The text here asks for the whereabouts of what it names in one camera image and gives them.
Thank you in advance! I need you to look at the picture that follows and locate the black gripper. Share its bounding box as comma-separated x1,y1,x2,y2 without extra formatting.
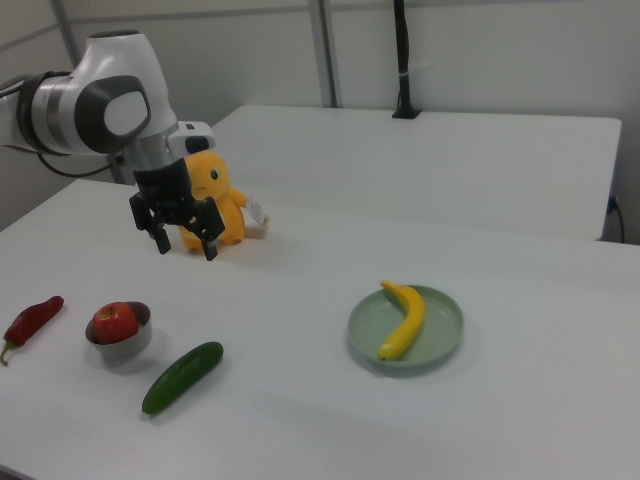
128,158,225,263

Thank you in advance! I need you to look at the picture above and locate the green cucumber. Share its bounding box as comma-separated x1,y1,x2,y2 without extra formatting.
141,341,225,415

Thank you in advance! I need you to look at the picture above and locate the small grey metal bowl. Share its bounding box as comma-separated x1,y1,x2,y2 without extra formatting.
84,300,154,359

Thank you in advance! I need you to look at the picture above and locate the orange plush dinosaur toy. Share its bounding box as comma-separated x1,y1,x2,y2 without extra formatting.
179,151,274,253

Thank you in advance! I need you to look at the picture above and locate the white paper toy tag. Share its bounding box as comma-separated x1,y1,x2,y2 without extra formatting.
245,199,272,225

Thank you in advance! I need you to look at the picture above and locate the red apple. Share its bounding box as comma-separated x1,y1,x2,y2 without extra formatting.
92,301,140,345

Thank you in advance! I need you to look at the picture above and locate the red chili pepper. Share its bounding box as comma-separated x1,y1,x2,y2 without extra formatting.
0,295,66,367

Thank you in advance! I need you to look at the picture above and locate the pale green round plate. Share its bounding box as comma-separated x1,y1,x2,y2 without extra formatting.
347,284,466,378

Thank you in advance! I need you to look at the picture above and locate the yellow banana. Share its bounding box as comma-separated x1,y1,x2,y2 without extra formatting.
376,279,427,363

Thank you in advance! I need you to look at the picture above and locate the black pole with base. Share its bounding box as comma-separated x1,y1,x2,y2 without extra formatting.
390,0,422,121

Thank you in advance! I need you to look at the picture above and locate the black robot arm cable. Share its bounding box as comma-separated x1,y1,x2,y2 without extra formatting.
0,142,126,180

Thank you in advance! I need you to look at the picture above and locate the grey partition post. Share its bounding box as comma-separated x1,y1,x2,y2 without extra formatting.
313,0,343,109
48,0,82,70

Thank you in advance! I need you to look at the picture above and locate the black table cable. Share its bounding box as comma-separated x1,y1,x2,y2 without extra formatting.
606,194,627,244

